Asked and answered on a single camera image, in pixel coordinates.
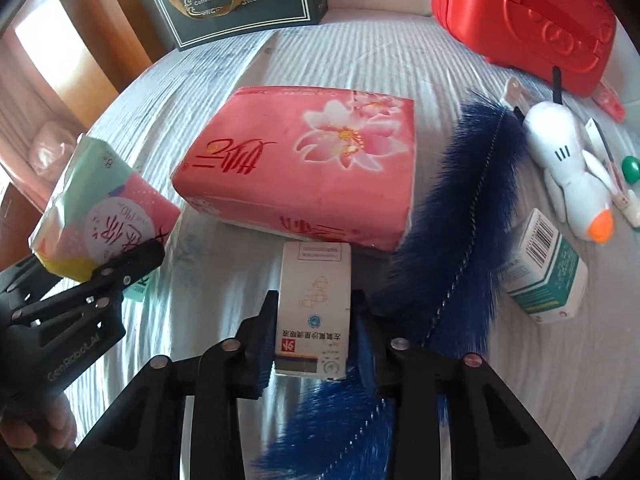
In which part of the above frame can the padded headboard with wooden frame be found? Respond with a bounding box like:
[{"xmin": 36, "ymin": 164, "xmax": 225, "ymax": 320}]
[{"xmin": 47, "ymin": 0, "xmax": 168, "ymax": 98}]

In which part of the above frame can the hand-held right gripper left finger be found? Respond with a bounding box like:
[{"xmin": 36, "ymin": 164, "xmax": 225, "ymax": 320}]
[{"xmin": 59, "ymin": 290, "xmax": 281, "ymax": 480}]

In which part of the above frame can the clear plastic bag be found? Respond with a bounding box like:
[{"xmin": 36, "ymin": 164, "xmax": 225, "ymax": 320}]
[{"xmin": 29, "ymin": 119, "xmax": 84, "ymax": 177}]

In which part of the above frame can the dark gift box gold ribbon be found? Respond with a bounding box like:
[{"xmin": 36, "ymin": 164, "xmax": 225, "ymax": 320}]
[{"xmin": 148, "ymin": 0, "xmax": 329, "ymax": 51}]

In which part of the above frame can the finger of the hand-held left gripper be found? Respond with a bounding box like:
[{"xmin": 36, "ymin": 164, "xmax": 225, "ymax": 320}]
[{"xmin": 0, "ymin": 240, "xmax": 167, "ymax": 329}]

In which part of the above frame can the white duck plush toy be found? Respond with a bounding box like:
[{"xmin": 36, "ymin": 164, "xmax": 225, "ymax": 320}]
[{"xmin": 521, "ymin": 100, "xmax": 616, "ymax": 246}]

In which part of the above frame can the person's left hand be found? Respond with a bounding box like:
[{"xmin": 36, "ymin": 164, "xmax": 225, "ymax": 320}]
[{"xmin": 0, "ymin": 394, "xmax": 79, "ymax": 454}]

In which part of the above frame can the large pink floral tissue pack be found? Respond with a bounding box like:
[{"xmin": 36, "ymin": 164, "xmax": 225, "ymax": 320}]
[{"xmin": 171, "ymin": 85, "xmax": 416, "ymax": 253}]

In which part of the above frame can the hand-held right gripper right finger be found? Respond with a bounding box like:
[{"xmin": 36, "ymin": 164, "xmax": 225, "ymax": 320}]
[{"xmin": 349, "ymin": 289, "xmax": 577, "ymax": 480}]

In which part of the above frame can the blue feather brush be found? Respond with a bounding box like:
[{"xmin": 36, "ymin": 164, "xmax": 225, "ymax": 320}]
[{"xmin": 252, "ymin": 88, "xmax": 527, "ymax": 480}]

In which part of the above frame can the pastel sanitary pad pack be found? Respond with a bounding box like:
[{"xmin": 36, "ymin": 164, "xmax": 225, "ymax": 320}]
[{"xmin": 28, "ymin": 134, "xmax": 182, "ymax": 302}]

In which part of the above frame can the red bear-embossed suitcase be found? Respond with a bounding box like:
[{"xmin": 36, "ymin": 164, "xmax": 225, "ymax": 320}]
[{"xmin": 432, "ymin": 0, "xmax": 619, "ymax": 99}]

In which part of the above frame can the white medicine box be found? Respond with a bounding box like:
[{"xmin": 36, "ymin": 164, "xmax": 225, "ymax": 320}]
[{"xmin": 273, "ymin": 242, "xmax": 352, "ymax": 380}]

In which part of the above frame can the white and green box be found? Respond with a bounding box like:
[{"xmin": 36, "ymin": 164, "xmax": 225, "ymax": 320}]
[{"xmin": 499, "ymin": 208, "xmax": 589, "ymax": 325}]

